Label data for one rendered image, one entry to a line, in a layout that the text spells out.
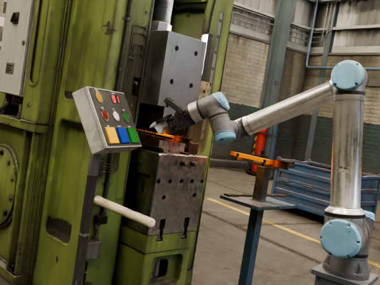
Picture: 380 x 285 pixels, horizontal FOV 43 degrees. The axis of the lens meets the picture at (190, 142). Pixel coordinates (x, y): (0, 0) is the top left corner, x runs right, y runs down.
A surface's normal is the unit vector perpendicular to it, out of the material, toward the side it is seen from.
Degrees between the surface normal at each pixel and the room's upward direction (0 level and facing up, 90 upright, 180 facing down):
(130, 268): 90
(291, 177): 89
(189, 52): 90
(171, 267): 90
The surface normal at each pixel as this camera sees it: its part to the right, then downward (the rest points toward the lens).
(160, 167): 0.70, 0.16
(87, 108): -0.33, 0.01
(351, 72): -0.48, -0.14
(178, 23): -0.69, -0.06
